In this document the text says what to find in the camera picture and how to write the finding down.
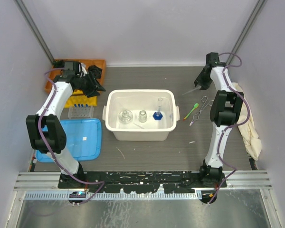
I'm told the white plastic bin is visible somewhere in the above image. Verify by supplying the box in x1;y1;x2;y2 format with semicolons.
102;89;180;141

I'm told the clear plastic tube rack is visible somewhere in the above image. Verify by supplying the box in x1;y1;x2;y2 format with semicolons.
67;106;94;119

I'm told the small clear glass bottle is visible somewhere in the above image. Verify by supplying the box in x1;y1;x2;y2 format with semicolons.
139;110;147;123

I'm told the blue plastic tray lid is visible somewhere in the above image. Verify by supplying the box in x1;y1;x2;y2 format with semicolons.
35;118;103;163

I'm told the yellow test tube rack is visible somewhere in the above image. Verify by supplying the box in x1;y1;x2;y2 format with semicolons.
64;90;97;108

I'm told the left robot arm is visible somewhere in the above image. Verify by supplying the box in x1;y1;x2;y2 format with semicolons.
26;61;105;188

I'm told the green rainbow spoon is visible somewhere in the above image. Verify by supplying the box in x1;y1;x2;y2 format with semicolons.
183;103;199;120

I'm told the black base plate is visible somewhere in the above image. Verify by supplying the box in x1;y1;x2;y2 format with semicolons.
58;171;228;194

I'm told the wooden compartment tray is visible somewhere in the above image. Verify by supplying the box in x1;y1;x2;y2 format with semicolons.
44;59;106;96

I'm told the rolled tie brown blue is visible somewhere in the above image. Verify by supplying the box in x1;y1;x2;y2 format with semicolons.
88;65;102;79

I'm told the rolled tie dark green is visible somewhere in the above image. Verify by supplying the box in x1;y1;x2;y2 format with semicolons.
53;60;65;68

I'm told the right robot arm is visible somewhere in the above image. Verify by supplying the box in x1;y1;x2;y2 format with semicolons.
194;52;244;187

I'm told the aluminium rail frame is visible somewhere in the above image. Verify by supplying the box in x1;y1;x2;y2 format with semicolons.
14;170;272;202

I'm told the cream cloth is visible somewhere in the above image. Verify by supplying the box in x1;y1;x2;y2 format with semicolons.
232;83;262;161

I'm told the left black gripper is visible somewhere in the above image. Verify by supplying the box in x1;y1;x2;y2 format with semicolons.
76;72;105;98

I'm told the blue hexagonal cap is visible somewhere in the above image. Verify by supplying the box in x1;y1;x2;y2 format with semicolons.
153;97;163;121

